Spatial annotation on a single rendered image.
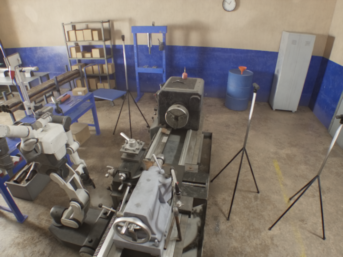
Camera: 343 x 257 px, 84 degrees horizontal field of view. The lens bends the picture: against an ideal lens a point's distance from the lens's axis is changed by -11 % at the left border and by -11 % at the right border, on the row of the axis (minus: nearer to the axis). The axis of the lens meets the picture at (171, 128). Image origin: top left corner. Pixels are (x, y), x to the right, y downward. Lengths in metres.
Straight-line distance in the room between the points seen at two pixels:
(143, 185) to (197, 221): 0.91
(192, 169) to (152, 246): 0.83
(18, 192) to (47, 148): 1.73
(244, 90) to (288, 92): 1.08
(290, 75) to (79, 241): 5.07
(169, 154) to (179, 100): 0.63
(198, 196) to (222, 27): 4.47
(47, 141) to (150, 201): 0.89
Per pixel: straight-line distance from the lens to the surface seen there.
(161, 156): 1.68
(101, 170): 3.44
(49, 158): 1.84
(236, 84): 5.07
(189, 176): 1.89
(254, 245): 2.62
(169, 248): 1.51
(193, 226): 2.14
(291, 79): 5.49
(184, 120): 2.32
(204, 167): 2.73
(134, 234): 1.29
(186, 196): 1.73
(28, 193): 3.26
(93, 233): 2.46
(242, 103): 5.26
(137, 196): 1.35
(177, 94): 2.43
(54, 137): 1.77
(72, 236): 2.54
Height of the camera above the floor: 2.16
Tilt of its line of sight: 30 degrees down
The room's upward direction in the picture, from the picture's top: straight up
